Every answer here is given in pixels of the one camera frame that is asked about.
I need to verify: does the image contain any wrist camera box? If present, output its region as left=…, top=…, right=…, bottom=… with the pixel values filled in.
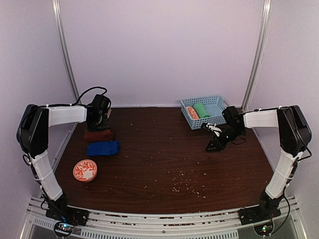
left=222, top=106, right=239, bottom=125
left=91, top=94, right=111, bottom=115

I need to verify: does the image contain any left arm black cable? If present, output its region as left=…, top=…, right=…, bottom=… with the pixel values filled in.
left=74, top=86, right=108, bottom=107

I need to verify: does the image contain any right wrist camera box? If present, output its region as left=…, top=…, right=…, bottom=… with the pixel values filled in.
left=222, top=106, right=239, bottom=125

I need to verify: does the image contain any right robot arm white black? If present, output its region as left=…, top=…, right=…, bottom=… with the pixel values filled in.
left=201, top=105, right=312, bottom=220

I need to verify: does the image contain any right aluminium frame post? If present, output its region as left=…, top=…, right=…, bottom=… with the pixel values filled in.
left=241, top=0, right=273, bottom=112

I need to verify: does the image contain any left aluminium frame post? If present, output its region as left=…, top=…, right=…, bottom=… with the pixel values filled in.
left=52, top=0, right=79, bottom=99

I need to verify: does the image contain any aluminium frame post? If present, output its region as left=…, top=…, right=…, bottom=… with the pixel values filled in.
left=52, top=0, right=79, bottom=99
left=241, top=0, right=273, bottom=112

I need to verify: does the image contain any orange patterned bowl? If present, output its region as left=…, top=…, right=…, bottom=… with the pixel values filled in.
left=73, top=159, right=98, bottom=183

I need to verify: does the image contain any front aluminium rail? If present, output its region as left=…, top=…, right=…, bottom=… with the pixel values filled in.
left=19, top=197, right=309, bottom=239

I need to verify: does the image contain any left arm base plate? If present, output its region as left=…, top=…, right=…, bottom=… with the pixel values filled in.
left=45, top=204, right=89, bottom=226

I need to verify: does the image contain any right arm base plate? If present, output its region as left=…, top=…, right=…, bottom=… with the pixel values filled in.
left=238, top=206, right=281, bottom=225

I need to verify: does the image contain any orange white rolled towel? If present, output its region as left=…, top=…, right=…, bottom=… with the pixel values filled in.
left=186, top=107, right=199, bottom=120

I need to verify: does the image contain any brown towel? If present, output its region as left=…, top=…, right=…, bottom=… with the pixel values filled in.
left=84, top=129, right=115, bottom=143

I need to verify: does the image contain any blue folded towel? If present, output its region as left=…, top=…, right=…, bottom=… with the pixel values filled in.
left=86, top=140, right=120, bottom=156

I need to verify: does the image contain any light blue plastic basket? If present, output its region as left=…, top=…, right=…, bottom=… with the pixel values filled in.
left=180, top=95, right=228, bottom=130

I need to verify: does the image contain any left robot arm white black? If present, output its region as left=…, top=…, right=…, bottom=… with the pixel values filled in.
left=16, top=104, right=111, bottom=202

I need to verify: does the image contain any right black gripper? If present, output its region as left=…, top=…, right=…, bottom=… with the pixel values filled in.
left=205, top=125, right=245, bottom=151

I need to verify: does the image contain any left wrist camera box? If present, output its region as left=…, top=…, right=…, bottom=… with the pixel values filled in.
left=91, top=94, right=111, bottom=115

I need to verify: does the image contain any green rolled towel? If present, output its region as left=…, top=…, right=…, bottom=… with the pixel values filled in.
left=193, top=103, right=210, bottom=119

